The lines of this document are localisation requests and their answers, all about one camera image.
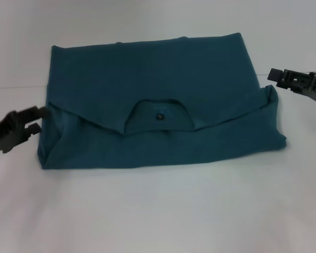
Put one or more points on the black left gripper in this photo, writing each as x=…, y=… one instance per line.
x=5, y=131

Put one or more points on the teal blue FREE t-shirt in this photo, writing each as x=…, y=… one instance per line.
x=158, y=116

